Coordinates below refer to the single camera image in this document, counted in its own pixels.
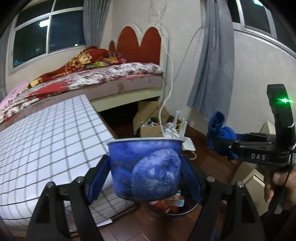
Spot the red snack wrapper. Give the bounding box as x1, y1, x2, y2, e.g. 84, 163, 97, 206
149, 190, 185, 214

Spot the blue paper cup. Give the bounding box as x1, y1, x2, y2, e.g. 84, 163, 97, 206
107, 137, 184, 202

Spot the blue cloth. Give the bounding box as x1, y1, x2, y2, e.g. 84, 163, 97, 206
206, 111, 237, 161

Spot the black round trash bin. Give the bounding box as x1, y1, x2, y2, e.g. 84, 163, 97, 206
147, 159, 209, 217

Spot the person's right hand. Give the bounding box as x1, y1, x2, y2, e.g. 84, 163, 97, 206
263, 167, 296, 212

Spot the white wifi router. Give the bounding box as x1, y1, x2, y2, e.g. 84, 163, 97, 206
179, 119, 196, 152

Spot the white grid pattern table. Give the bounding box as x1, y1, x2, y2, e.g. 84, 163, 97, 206
0, 93, 136, 235

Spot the cardboard box under bed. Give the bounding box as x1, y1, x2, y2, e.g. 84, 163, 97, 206
133, 101, 163, 137

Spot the bed with floral sheet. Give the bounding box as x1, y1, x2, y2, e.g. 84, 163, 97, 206
1, 62, 165, 130

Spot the grey curtain on right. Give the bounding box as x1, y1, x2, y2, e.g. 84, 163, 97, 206
187, 1, 235, 120

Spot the red patterned blanket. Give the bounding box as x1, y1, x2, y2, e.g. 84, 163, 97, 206
23, 46, 126, 92

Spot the red heart-shaped headboard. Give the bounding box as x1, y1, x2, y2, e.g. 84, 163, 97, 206
109, 23, 169, 70

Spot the right side window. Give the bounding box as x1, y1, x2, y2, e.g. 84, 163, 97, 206
227, 0, 295, 57

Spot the grey curtain by window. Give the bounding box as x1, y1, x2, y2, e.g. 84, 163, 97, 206
83, 0, 111, 47

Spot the white hanging cable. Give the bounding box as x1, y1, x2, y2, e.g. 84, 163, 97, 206
149, 0, 197, 160

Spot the window with white frame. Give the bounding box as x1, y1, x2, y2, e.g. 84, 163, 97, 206
8, 1, 85, 74

